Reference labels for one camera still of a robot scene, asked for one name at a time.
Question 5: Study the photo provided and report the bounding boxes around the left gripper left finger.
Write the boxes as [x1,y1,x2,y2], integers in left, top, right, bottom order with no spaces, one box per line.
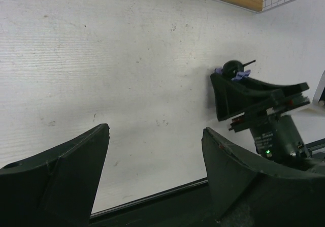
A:
[1,123,110,226]

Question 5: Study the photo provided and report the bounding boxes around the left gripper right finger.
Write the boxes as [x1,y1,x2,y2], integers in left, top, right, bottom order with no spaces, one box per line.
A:
[202,128,324,226]

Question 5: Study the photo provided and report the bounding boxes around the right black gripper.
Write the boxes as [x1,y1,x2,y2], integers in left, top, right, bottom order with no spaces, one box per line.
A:
[210,73,310,132]

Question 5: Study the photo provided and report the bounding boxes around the purple cat toy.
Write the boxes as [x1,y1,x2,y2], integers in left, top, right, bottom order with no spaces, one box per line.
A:
[214,60,256,81]

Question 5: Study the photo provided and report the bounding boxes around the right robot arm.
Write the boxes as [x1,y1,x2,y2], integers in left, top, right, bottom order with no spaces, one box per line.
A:
[210,73,312,165]

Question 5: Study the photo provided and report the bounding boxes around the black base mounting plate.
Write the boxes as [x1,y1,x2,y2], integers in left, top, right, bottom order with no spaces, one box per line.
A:
[88,140,325,227]

